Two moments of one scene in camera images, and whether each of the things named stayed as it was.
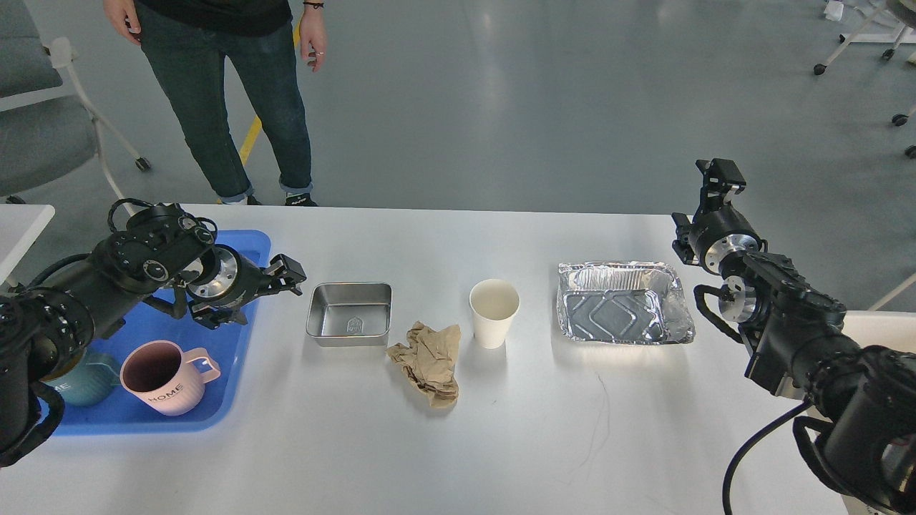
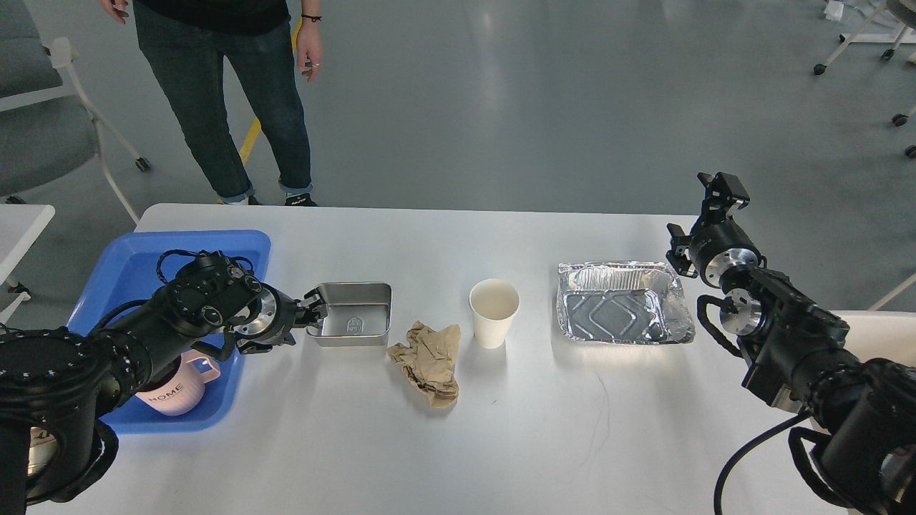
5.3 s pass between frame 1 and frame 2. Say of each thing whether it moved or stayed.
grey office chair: stayed
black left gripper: moved
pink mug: stayed
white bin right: stayed
